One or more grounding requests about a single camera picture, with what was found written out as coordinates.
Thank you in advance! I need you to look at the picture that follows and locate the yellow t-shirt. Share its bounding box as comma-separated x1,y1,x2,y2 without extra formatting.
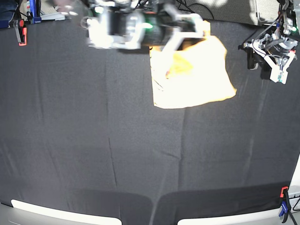
150,21,237,109

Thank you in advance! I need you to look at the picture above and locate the blue clamp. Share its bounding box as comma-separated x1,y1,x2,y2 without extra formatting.
279,186,291,224
26,0,42,24

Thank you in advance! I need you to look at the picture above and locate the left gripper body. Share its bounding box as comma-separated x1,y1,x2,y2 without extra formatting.
269,34,299,57

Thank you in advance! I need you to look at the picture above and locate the black table cloth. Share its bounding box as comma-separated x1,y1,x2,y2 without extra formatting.
0,21,300,225

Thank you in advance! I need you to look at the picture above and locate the black cable bundle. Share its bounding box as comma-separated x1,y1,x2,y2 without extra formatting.
135,0,214,19

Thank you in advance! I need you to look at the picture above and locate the aluminium rail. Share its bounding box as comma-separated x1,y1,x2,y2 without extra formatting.
40,12,66,21

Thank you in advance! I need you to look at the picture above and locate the blue clamp top left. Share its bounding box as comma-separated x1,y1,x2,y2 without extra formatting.
26,0,42,24

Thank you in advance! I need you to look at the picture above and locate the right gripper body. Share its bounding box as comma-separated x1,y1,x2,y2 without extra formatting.
141,12,174,46

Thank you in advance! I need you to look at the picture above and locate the blue clamp bottom right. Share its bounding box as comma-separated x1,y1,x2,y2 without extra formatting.
279,186,291,224

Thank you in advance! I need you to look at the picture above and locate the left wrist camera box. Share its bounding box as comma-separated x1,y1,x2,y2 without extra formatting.
270,66,288,84

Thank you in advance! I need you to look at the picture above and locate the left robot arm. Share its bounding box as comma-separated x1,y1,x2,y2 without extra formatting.
243,0,300,83

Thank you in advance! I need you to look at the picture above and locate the red black clamp left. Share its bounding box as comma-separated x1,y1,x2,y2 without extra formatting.
13,19,27,46

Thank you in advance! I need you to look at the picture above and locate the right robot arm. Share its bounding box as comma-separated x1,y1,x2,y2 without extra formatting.
81,0,204,75

